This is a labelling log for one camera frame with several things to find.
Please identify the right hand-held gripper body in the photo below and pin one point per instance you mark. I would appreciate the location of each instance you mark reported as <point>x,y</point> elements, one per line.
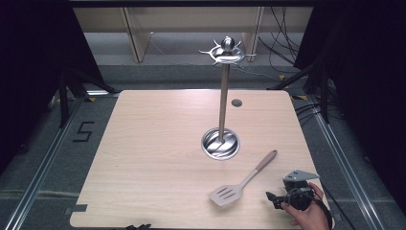
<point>300,188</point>

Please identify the black metal stand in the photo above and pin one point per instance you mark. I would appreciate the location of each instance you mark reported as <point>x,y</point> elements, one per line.
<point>65,99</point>
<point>323,92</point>

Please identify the person's right hand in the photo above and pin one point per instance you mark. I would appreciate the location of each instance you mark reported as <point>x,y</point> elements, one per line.
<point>311,217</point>

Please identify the grey table grommet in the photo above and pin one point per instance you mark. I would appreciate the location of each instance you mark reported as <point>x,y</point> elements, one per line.
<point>236,103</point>

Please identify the black curtain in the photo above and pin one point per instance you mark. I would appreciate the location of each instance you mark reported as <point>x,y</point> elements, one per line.
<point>32,73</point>
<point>367,80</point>

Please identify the beige wooden furniture frame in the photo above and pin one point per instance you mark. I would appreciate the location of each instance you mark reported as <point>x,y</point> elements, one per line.
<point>137,35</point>

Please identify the metal floor rail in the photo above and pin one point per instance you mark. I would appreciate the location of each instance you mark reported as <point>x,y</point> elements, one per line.
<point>344,166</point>
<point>38,172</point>

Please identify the metal utensil rack stand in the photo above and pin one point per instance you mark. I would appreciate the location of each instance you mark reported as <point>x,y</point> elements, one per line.
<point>223,96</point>

